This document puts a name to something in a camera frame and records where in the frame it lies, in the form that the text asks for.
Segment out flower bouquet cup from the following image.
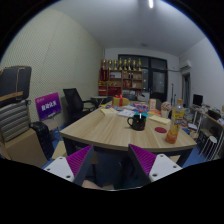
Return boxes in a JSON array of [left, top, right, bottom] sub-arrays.
[[161, 101, 171, 118]]

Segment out purple sign board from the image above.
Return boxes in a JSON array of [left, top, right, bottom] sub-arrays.
[[35, 92, 61, 120]]

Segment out air conditioner unit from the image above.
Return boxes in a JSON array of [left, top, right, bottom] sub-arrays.
[[180, 60, 192, 70]]

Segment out wooden table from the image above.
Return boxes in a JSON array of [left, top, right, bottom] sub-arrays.
[[59, 105, 198, 168]]

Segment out white stool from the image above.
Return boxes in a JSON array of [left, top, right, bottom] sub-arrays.
[[200, 136, 218, 160]]

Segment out black bag with straps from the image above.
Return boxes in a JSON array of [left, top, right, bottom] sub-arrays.
[[0, 66, 32, 107]]

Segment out orange snack box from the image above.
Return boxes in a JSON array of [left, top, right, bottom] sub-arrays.
[[149, 99, 156, 110]]

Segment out striped cushion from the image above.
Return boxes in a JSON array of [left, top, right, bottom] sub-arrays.
[[0, 100, 30, 143]]

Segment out black mug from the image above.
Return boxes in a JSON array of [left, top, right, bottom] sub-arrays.
[[127, 115, 146, 131]]

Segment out white papers on table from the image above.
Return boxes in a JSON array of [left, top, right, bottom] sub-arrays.
[[117, 109, 136, 117]]

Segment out black office chair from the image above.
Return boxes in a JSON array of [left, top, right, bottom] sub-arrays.
[[63, 88, 98, 123]]

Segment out black suitcase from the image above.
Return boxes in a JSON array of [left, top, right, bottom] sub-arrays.
[[30, 121, 54, 160]]

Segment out computer monitor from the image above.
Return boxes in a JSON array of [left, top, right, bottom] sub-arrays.
[[193, 94, 203, 106]]

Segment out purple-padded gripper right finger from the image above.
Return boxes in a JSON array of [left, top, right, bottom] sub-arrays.
[[128, 144, 181, 186]]

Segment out yellow gift box red ribbon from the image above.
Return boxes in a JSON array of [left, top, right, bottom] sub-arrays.
[[112, 95, 129, 106]]

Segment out yellow paper pad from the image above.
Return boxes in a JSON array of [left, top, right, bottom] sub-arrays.
[[149, 115, 171, 125]]

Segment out dark window door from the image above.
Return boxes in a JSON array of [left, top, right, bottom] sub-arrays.
[[118, 54, 168, 102]]

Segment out cardboard box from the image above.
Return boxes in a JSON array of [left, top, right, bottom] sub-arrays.
[[0, 129, 47, 168]]

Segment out red round coaster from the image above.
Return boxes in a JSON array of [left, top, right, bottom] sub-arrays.
[[154, 127, 167, 133]]

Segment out orange drink bottle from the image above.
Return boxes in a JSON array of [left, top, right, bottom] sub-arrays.
[[166, 99, 184, 144]]

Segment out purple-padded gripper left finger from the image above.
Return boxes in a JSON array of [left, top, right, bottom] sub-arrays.
[[45, 145, 94, 186]]

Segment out wooden trophy shelf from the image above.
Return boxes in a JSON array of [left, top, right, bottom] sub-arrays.
[[98, 58, 143, 97]]

